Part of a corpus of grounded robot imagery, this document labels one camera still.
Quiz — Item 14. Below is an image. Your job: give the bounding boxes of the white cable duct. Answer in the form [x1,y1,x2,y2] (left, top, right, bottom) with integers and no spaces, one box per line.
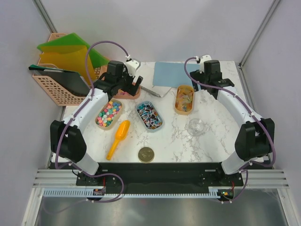
[43,187,229,198]

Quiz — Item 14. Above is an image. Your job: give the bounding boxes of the blue clipboard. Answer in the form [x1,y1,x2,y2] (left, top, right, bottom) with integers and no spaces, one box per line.
[152,62,192,88]

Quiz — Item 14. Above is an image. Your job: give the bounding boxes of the pink tray star candies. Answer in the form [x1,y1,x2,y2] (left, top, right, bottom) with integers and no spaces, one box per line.
[113,87,141,99]

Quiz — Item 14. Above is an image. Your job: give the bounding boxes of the yellow tray jelly candies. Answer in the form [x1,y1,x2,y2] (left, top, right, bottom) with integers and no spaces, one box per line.
[174,85,194,115]

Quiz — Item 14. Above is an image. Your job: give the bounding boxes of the orange plastic scoop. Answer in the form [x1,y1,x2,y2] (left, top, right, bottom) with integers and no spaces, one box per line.
[106,120,130,160]

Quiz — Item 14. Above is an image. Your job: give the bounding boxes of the white spiral notebook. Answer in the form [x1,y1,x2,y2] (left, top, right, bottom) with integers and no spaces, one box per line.
[136,62,171,98]

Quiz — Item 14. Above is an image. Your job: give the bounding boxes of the yellow plastic folder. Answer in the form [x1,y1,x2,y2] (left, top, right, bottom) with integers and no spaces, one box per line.
[40,49,96,85]

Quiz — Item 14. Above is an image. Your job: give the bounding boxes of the beige tray colourful candies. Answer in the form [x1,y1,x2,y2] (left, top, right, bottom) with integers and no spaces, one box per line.
[95,99,123,130]

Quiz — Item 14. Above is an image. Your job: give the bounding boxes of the black folder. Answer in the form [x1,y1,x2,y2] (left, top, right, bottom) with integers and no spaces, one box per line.
[29,65,90,97]

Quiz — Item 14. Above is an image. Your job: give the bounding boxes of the clear plastic jar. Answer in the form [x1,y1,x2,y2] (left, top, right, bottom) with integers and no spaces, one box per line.
[187,118,205,137]

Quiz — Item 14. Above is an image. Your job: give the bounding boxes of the gold jar lid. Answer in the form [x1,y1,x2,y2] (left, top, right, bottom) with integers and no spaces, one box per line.
[138,147,155,163]

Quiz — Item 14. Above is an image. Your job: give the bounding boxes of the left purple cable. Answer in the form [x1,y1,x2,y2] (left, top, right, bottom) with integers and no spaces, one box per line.
[54,40,130,208]

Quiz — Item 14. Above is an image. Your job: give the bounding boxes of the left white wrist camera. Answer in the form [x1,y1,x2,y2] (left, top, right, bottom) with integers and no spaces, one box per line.
[124,58,141,78]

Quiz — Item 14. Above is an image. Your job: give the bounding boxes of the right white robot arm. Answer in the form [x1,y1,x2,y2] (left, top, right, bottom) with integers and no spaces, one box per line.
[186,55,276,186]

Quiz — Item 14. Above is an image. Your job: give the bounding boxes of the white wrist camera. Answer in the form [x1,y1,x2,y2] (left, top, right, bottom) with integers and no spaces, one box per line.
[124,58,141,78]
[196,55,212,64]

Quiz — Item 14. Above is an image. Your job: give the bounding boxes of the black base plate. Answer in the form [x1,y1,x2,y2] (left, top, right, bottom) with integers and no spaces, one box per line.
[76,162,243,194]

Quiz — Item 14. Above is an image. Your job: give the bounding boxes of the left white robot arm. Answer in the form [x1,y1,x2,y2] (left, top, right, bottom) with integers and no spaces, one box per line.
[50,59,143,185]

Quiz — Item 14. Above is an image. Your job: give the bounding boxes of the blue tray of lollipops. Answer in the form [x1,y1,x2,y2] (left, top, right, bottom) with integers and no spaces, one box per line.
[136,101,163,132]

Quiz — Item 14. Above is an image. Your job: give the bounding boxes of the pink file organizer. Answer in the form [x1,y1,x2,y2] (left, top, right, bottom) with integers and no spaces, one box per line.
[32,33,107,106]

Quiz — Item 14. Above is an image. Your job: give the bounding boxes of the aluminium frame rail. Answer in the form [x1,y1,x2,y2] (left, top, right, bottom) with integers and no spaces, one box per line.
[33,169,289,189]

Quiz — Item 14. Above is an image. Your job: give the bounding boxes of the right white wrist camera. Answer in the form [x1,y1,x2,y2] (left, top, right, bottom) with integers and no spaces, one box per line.
[196,55,212,64]

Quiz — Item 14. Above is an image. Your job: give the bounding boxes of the green plastic folder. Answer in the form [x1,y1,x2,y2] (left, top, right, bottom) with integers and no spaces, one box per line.
[37,33,109,68]

